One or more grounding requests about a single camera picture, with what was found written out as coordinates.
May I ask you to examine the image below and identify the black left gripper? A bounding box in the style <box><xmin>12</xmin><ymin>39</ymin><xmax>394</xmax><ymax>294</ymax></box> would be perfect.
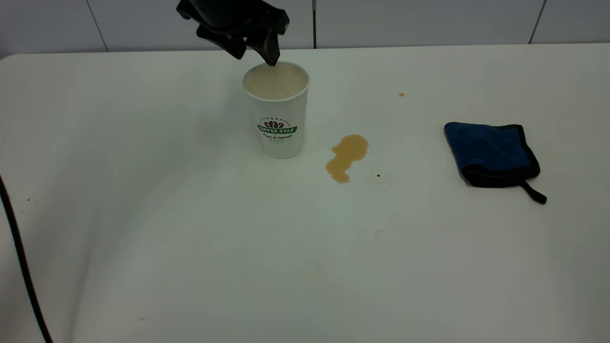
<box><xmin>176</xmin><ymin>0</ymin><xmax>290</xmax><ymax>67</ymax></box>

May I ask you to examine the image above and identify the white paper coffee cup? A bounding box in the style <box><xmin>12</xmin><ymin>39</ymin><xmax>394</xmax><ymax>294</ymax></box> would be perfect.
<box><xmin>242</xmin><ymin>62</ymin><xmax>311</xmax><ymax>160</ymax></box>

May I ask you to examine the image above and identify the blue cloth with black trim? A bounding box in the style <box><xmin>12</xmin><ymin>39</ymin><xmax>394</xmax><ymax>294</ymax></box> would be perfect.
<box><xmin>443</xmin><ymin>122</ymin><xmax>548</xmax><ymax>205</ymax></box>

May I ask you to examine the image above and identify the brown spilled coffee puddle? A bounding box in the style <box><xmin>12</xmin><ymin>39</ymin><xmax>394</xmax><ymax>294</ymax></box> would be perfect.
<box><xmin>325</xmin><ymin>134</ymin><xmax>370</xmax><ymax>184</ymax></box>

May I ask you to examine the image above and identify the long black cable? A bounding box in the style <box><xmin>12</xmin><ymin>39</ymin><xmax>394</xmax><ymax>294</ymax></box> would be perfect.
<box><xmin>0</xmin><ymin>175</ymin><xmax>53</xmax><ymax>343</ymax></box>

